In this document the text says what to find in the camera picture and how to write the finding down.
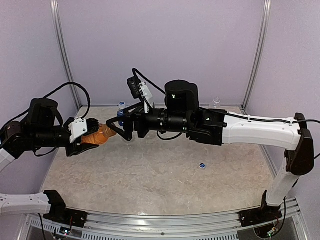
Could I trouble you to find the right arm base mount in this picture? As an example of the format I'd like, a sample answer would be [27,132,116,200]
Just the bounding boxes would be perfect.
[238,190,283,227]

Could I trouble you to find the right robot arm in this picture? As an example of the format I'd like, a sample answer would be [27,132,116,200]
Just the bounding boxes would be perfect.
[106,77,315,222]

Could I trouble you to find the blue white bottle cap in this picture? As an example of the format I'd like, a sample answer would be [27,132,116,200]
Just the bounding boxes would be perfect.
[199,163,206,170]

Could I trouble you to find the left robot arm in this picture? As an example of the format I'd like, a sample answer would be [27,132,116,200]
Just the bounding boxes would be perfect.
[0,98,100,223]

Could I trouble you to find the aluminium corner post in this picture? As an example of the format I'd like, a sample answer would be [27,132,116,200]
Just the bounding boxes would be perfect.
[241,0,272,111]
[49,0,82,110]

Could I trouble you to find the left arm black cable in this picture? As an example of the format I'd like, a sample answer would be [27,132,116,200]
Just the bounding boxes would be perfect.
[42,81,91,123]

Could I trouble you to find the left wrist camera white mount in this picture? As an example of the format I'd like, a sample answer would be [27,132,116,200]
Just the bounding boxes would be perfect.
[67,117,100,143]

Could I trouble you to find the white blue short-bottle cap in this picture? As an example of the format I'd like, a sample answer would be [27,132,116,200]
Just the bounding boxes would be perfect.
[118,101,126,110]

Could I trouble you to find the aluminium corner post left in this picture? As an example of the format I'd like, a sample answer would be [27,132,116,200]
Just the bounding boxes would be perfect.
[49,0,82,110]

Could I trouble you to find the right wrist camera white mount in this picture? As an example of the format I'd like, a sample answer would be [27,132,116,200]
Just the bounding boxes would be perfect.
[127,76,155,114]

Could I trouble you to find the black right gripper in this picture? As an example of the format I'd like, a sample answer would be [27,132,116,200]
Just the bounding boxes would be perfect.
[105,100,191,141]

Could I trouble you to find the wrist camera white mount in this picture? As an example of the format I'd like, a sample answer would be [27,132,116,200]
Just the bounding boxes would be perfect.
[67,117,100,143]
[127,76,155,114]

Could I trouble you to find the orange juice bottle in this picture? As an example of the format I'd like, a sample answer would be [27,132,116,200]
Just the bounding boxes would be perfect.
[81,124,117,145]

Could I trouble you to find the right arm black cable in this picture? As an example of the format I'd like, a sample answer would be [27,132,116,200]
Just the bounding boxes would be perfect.
[131,67,320,126]

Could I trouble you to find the clear bottle blue label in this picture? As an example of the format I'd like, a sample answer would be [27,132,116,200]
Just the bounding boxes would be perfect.
[211,96,221,109]

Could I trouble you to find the short bottle blue label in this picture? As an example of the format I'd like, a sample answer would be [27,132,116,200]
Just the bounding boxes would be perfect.
[117,107,125,127]

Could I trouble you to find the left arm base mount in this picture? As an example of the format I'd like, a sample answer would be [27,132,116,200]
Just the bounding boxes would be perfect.
[43,190,88,228]

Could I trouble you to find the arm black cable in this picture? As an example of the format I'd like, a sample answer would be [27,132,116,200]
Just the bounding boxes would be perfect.
[42,81,91,123]
[131,67,320,126]

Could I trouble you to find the aluminium corner post right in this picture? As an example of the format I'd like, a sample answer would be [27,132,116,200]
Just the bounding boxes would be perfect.
[241,0,272,111]

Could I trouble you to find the aluminium front rail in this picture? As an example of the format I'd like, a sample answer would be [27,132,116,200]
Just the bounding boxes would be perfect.
[23,197,301,240]

